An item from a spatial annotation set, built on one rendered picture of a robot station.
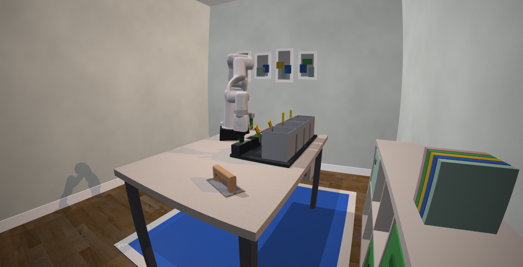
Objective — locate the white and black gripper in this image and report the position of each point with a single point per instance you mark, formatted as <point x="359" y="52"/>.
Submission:
<point x="241" y="125"/>

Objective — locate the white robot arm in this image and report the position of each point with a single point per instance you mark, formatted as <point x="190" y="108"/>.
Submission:
<point x="236" y="100"/>

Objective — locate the sanding float with wooden handle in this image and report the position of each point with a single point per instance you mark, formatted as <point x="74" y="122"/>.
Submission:
<point x="224" y="182"/>

